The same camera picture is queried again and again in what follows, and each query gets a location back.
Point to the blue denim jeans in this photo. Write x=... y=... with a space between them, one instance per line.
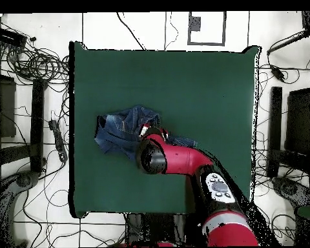
x=118 y=129

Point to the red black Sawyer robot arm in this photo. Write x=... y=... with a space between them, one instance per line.
x=186 y=157

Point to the black flat box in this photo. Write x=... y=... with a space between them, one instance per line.
x=299 y=121

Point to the dark green table cloth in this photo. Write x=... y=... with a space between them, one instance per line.
x=118 y=77

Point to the black power strip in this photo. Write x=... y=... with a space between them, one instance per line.
x=58 y=140

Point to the small grey square plate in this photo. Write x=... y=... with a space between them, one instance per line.
x=195 y=23

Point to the black grey stand base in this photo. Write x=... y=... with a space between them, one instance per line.
x=27 y=179
x=290 y=190

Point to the black power adapter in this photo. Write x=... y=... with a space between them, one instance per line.
x=277 y=72

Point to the black power box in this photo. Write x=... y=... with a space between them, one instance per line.
x=9 y=37

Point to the black rod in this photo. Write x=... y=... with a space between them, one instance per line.
x=289 y=40

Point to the grey square frame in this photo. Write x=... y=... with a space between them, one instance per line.
x=206 y=43

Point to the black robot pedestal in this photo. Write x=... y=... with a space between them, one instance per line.
x=157 y=230

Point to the black stand frame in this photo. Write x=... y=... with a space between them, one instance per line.
x=37 y=124
x=276 y=124

